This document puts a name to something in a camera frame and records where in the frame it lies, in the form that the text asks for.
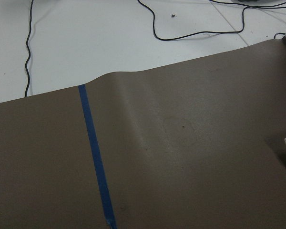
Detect black cable on white table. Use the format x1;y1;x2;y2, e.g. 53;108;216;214
24;0;34;97

